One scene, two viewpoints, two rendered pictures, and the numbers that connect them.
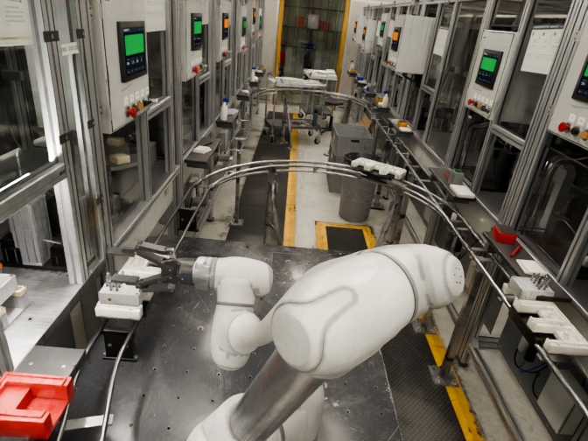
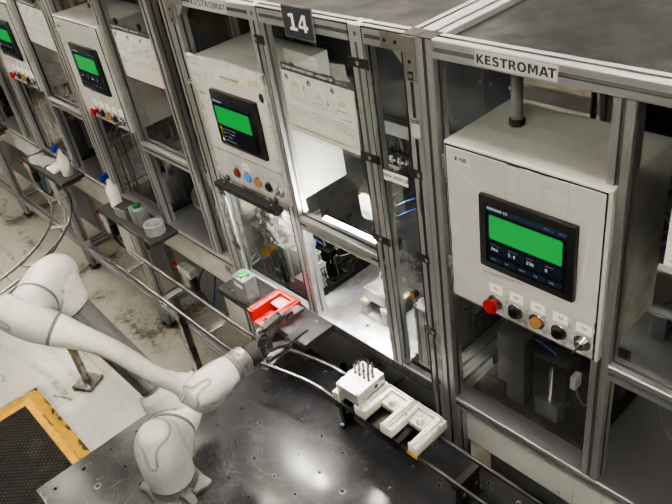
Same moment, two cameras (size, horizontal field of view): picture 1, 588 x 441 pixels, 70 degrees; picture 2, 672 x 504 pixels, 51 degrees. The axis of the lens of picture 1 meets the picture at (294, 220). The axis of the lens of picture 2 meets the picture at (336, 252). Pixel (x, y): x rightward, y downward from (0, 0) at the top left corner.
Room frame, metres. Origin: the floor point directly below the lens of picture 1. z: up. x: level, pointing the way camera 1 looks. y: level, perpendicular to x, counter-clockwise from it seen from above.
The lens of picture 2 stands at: (2.45, -0.41, 2.56)
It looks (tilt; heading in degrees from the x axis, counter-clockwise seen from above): 35 degrees down; 145
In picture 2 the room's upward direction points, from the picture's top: 10 degrees counter-clockwise
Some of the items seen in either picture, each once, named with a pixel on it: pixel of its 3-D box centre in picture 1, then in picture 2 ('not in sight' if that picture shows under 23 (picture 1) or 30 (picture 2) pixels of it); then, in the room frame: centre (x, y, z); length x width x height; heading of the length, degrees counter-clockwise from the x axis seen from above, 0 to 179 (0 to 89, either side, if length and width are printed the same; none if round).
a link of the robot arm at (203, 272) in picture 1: (205, 273); (239, 362); (0.97, 0.23, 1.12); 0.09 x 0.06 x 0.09; 2
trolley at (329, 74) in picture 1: (318, 96); not in sight; (7.87, -0.20, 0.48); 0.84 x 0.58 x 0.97; 10
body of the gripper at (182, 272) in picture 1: (178, 270); (258, 349); (0.96, 0.30, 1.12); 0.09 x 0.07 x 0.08; 92
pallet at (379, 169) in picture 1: (377, 171); not in sight; (2.88, -0.56, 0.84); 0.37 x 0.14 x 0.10; 60
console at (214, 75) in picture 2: not in sight; (264, 116); (0.53, 0.76, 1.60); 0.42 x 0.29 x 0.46; 2
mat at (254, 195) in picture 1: (276, 155); not in sight; (5.64, 0.35, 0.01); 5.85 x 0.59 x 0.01; 2
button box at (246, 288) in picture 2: not in sight; (247, 285); (0.48, 0.56, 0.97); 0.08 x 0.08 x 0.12; 2
